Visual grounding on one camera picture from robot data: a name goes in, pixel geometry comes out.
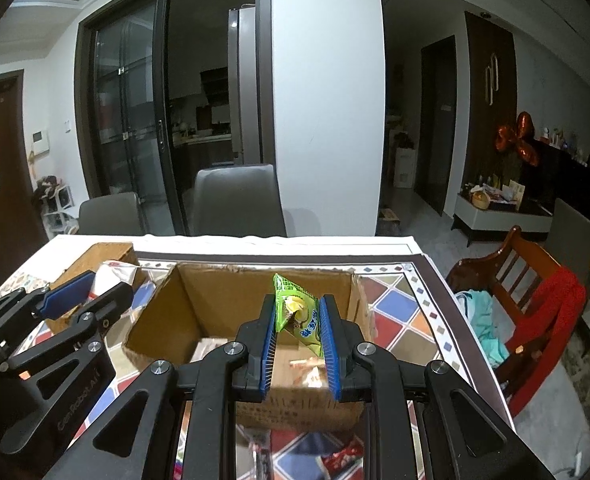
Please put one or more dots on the small red snack packet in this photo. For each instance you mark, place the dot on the small red snack packet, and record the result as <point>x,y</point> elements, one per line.
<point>334,464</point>

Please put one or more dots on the white biscuit packet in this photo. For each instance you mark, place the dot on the white biscuit packet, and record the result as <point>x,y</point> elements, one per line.
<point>110,274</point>

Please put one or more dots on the woven wicker basket box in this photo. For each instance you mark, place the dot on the woven wicker basket box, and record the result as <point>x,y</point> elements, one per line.
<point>90,261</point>

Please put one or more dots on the red wooden chair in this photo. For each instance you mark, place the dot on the red wooden chair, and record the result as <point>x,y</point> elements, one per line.
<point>510,275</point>

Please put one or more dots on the grey dining chair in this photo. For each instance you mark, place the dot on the grey dining chair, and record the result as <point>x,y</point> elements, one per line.
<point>237,201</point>
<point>114,214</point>

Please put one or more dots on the brown cardboard box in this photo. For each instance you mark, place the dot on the brown cardboard box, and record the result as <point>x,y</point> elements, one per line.
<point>197,301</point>

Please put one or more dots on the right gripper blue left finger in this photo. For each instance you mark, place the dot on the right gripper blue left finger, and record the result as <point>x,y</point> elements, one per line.
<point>253,379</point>

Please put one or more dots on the teal cloth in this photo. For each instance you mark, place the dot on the teal cloth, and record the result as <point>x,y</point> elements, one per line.
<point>477,307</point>

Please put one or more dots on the black glass sliding door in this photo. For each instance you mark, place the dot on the black glass sliding door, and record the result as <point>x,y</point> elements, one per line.
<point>120,101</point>

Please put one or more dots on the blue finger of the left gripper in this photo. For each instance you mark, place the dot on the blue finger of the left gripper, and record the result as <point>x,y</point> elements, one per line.
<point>106,310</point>
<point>63,298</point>

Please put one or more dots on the tan bread snack bag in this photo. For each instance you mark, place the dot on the tan bread snack bag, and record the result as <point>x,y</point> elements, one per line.
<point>305,367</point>

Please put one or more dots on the grey dining chair left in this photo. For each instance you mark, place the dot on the grey dining chair left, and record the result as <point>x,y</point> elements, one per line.
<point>114,214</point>

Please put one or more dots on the grey dining chair back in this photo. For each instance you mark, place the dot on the grey dining chair back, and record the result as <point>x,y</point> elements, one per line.
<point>237,201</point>

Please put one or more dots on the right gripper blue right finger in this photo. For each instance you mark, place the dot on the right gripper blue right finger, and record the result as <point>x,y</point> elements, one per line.
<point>345,377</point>

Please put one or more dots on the red foil balloon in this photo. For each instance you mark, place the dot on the red foil balloon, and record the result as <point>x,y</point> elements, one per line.
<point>517,137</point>

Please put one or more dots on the white low cabinet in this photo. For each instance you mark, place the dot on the white low cabinet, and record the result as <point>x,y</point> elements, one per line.
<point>479,225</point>

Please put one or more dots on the red cloth on chair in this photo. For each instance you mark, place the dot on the red cloth on chair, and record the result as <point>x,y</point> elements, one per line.
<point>542,334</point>

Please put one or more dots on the white shoe rack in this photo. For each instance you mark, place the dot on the white shoe rack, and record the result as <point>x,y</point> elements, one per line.
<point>53,200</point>

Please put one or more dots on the colourful checkered table mat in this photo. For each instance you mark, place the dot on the colourful checkered table mat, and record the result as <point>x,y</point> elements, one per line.
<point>208,339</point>

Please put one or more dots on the green candy packet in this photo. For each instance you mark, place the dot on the green candy packet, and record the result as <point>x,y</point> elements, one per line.
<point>297,312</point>

